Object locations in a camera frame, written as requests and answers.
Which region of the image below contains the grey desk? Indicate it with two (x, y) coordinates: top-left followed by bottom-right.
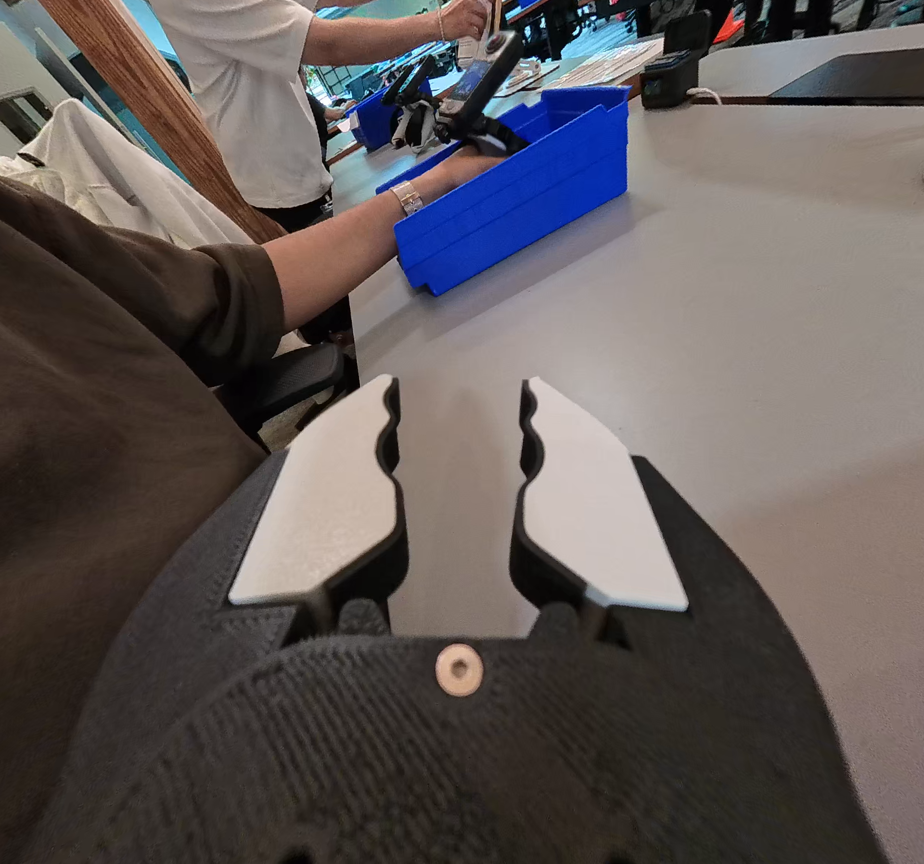
(328, 26), (924, 864)

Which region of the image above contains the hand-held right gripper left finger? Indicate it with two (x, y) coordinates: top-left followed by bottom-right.
(228, 374), (411, 628)

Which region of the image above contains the person's left forearm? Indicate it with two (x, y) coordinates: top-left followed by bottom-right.
(263, 181), (405, 323)

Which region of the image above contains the desk cable tray lid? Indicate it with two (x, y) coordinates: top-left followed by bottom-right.
(769, 48), (924, 100)

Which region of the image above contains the blue plastic bin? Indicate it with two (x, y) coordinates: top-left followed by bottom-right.
(375, 86), (632, 298)
(345, 80), (434, 152)

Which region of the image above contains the idle black white gripper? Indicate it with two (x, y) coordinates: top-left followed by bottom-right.
(381, 54), (452, 155)

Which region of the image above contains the black device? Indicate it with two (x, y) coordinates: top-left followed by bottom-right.
(641, 11), (712, 110)

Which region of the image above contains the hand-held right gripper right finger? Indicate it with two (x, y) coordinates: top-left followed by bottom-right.
(509, 376), (690, 614)

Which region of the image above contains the person's dark clothing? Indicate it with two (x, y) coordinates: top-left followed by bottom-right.
(0, 178), (282, 851)

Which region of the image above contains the clear plastic sheet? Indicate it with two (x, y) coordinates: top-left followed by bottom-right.
(556, 41), (665, 85)

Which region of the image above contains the white jacket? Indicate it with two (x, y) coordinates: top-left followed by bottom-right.
(0, 97), (254, 251)

